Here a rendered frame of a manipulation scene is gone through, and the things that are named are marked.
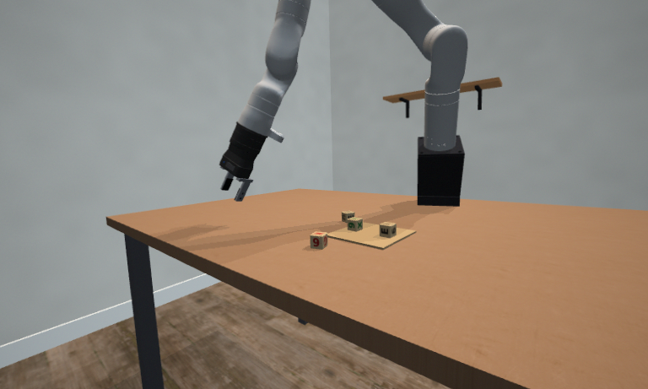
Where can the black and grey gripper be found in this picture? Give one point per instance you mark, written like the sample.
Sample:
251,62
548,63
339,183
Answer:
246,142

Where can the beige square mat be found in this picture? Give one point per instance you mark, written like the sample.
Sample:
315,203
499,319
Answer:
370,236

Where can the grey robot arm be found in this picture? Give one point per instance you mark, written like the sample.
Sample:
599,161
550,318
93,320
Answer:
445,46

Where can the tan letter block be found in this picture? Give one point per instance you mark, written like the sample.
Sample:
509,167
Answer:
355,224
318,240
388,230
347,215

